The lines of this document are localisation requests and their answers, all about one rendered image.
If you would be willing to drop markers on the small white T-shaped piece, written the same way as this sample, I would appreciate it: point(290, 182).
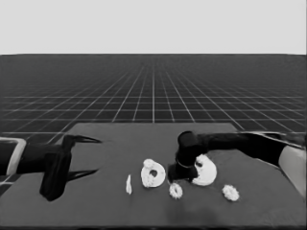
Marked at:
point(128, 186)

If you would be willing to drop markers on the large thick white disc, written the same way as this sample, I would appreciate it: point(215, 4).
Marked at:
point(209, 174)

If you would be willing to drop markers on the white round carrier with pins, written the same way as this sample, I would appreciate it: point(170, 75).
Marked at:
point(161, 175)

